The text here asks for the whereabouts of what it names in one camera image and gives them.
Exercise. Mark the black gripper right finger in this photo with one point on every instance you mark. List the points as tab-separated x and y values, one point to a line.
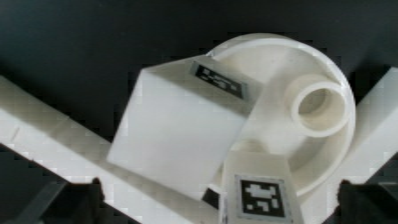
369	203

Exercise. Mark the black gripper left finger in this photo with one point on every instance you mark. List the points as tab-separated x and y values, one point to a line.
67	204

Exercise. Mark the white stool leg block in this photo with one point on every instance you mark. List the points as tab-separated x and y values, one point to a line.
259	198

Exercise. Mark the white stool leg with tag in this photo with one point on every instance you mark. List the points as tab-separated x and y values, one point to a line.
184	119

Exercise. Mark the white round stool seat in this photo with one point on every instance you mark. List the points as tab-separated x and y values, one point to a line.
303	118

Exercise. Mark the white front fence rail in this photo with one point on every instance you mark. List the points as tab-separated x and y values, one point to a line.
62	145

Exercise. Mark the white fence rail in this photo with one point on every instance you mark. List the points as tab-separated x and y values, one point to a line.
62	145
373	149

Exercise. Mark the white right fence rail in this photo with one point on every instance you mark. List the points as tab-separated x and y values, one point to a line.
373	149

